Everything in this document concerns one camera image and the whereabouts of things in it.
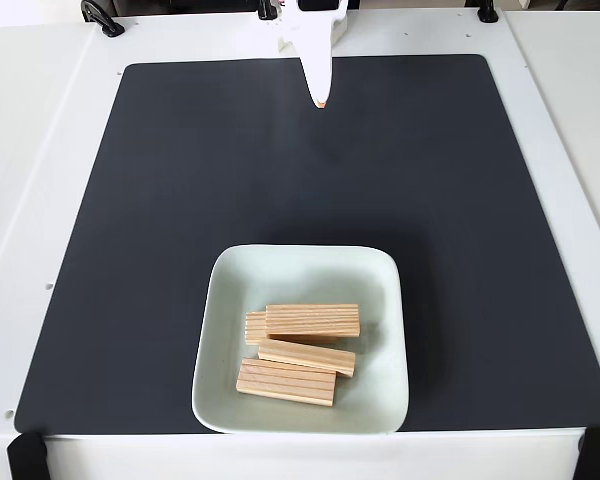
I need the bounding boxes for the black table mat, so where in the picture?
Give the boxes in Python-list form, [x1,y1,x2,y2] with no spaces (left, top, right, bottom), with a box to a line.
[13,53,600,435]

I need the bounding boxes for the pale green square plate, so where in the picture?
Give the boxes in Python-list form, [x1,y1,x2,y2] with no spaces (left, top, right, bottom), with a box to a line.
[191,243,411,435]

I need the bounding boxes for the grooved wooden block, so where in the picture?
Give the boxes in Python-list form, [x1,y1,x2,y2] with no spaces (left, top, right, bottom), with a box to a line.
[244,309,339,347]
[235,357,338,409]
[264,303,362,339]
[257,338,357,379]

